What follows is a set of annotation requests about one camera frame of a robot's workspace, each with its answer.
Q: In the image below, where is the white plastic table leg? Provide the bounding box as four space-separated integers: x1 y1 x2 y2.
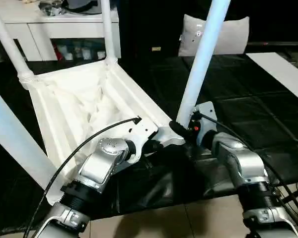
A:
100 0 119 65
175 0 231 129
0 83 58 191
0 0 37 91

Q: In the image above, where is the white plastic table top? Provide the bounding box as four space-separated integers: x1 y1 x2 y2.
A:
18 58 187 206

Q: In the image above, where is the black table mat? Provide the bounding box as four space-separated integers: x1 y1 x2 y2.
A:
0 53 298 236

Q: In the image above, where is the grey cushion with metal fittings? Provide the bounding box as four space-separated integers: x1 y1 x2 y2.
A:
178 13 250 57

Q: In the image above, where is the white flat board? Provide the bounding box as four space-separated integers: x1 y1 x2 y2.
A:
245 52 298 92

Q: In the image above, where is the black metal table leg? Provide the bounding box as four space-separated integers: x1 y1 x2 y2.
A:
282 187 298 207

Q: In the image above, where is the black bar with red light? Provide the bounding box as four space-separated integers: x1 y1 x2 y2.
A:
247 41 298 48

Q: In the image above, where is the white glass-door cabinet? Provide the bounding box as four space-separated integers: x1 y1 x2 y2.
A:
0 4 121 62

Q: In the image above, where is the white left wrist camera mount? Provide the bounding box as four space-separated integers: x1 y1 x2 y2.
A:
125 118 157 163

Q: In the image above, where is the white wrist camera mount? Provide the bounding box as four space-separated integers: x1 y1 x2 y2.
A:
192 101 218 147
125 118 157 163

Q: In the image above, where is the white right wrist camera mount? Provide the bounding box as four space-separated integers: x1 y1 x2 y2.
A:
192 101 218 147

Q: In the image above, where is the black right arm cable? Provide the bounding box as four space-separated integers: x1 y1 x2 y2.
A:
198 113 298 238

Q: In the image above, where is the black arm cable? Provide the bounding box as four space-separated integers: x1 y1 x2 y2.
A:
198 113 298 238
22 116 142 238

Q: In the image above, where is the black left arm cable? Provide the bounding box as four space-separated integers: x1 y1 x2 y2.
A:
22 116 142 238

